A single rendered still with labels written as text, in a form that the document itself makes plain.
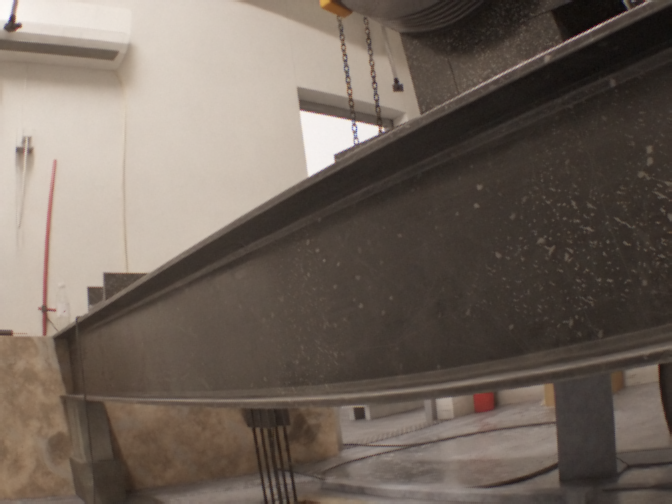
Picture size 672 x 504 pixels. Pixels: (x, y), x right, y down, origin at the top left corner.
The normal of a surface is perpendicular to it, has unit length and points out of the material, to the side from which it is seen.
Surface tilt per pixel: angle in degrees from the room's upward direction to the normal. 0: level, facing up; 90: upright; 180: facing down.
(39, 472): 90
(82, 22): 90
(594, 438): 90
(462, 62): 90
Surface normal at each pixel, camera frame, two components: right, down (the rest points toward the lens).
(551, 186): -0.80, -0.03
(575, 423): -0.65, -0.07
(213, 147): 0.59, -0.24
